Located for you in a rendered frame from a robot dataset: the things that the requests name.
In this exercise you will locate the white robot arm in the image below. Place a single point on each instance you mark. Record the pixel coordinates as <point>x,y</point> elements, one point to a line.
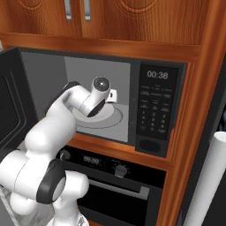
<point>48,132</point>

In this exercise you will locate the white round microwave turntable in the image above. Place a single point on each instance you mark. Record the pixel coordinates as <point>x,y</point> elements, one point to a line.
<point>110,116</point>

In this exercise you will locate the black microwave oven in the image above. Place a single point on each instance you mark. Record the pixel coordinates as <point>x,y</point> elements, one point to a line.
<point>156,111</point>

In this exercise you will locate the black microwave door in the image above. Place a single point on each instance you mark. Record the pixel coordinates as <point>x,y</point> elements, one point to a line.
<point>11,111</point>

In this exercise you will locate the black fridge door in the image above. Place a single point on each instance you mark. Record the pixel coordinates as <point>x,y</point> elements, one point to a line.
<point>214,100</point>

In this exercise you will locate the black oven knob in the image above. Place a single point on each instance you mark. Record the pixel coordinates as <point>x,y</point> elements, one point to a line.
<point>65,155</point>
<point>121,171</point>

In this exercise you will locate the black built-in oven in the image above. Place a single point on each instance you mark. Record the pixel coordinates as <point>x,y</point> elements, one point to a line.
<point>135,173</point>

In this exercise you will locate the black oven door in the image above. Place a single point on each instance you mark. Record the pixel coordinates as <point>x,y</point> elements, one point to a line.
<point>117,209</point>

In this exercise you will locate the wooden cupboard door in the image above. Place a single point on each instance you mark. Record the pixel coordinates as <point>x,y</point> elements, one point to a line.
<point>153,20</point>
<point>35,17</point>

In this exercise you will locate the wooden appliance cabinet frame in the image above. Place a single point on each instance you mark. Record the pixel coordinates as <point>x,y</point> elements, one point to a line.
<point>191,97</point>

